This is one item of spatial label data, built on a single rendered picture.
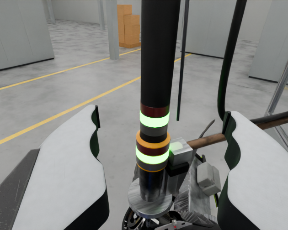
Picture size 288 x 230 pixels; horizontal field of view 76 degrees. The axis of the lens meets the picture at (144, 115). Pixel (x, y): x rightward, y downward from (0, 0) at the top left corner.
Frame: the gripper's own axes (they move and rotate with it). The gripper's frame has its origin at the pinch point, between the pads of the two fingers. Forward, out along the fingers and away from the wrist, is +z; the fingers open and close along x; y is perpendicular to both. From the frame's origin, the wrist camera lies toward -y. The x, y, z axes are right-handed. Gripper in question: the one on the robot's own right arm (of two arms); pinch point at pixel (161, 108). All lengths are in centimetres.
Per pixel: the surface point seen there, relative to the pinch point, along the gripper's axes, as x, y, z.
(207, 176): 21, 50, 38
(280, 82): 90, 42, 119
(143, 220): -1.4, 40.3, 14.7
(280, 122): 21.7, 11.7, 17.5
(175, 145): 2.9, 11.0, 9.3
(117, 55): -126, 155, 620
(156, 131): 0.1, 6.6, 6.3
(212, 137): 8.7, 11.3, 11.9
